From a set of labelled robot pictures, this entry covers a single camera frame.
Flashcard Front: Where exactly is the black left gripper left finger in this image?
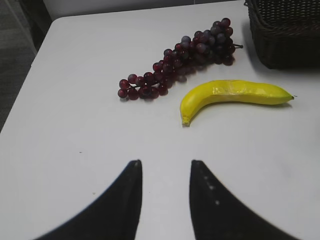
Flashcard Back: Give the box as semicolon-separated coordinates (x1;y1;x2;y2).
40;160;143;240

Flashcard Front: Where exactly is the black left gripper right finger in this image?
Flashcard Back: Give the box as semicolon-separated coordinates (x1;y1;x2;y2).
189;160;292;240

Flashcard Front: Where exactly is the black wicker basket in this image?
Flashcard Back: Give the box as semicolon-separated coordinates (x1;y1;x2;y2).
244;0;320;69

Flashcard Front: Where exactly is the yellow banana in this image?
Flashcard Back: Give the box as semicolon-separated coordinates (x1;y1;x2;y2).
180;79;294;127

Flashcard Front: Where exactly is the red grape bunch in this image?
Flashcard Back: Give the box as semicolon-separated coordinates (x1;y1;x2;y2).
117;17;241;101

